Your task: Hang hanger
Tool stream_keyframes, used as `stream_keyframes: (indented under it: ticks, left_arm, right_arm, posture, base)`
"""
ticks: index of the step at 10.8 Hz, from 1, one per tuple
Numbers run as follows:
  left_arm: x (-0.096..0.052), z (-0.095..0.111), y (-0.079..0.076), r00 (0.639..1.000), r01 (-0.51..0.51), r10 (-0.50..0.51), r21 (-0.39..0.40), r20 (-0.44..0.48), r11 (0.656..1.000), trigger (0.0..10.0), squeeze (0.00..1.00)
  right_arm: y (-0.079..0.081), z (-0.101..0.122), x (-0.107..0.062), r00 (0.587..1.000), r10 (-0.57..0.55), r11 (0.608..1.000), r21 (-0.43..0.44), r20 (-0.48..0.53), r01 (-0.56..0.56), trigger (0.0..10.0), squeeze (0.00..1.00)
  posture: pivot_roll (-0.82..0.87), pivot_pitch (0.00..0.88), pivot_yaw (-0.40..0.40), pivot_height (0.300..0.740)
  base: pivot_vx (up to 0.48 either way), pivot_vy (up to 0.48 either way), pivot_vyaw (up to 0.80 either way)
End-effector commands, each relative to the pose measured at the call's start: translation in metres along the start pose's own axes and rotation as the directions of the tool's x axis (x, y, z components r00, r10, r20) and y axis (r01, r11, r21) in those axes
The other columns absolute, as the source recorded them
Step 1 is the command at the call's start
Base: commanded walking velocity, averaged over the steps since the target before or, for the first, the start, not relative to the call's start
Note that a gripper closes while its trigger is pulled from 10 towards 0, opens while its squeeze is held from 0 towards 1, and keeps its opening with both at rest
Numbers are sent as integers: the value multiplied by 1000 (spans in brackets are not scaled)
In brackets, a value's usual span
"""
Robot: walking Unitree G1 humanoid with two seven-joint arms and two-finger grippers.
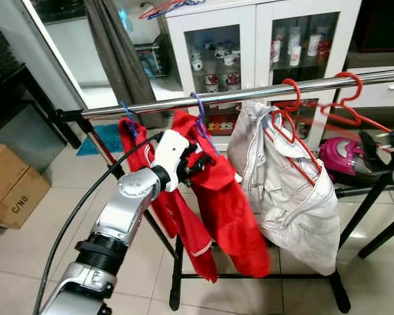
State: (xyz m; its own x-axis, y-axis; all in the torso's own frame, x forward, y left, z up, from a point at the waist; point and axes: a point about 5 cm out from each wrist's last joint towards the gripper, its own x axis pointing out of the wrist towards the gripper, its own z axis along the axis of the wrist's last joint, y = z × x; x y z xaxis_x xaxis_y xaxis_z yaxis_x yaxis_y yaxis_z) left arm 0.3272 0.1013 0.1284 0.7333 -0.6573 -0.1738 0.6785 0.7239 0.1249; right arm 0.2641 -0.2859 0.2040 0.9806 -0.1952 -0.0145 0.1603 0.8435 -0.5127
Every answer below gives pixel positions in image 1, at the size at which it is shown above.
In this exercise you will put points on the chrome and black clothes rack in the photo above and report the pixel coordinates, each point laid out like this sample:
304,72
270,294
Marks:
249,93

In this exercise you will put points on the white sliding door frame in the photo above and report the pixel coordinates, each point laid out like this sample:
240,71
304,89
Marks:
56,49

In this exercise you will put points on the blue clothes hanger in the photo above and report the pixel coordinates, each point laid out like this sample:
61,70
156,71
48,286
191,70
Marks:
127,119

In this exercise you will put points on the pink vacuum cleaner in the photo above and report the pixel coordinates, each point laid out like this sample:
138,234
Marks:
341,157

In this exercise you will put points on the red shirt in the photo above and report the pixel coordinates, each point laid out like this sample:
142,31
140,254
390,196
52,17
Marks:
184,230
230,210

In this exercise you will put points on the white drawer unit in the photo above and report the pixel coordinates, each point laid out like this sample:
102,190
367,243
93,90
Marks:
381,97

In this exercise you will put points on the patterned ceramic cup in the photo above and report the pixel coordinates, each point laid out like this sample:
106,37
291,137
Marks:
232,80
213,83

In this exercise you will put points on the black side table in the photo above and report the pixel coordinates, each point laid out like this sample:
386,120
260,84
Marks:
6,85

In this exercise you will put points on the white glass door cabinet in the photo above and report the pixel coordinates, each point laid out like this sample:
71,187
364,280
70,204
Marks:
262,16

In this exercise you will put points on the brown cardboard box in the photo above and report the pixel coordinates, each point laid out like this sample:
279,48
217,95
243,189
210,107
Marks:
16,190

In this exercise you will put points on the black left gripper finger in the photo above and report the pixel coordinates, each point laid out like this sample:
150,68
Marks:
203,169
206,155

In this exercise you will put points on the red and white tumbler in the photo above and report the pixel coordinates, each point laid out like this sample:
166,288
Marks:
276,51

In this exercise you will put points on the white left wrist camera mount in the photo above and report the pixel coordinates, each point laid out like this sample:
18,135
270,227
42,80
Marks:
171,147

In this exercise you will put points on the teal floor mat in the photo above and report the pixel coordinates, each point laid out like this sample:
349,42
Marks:
98,141

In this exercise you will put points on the beige stitched garment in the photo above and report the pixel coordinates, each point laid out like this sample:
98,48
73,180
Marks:
295,203

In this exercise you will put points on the grey curtain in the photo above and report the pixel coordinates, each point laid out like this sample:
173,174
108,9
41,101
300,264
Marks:
118,52

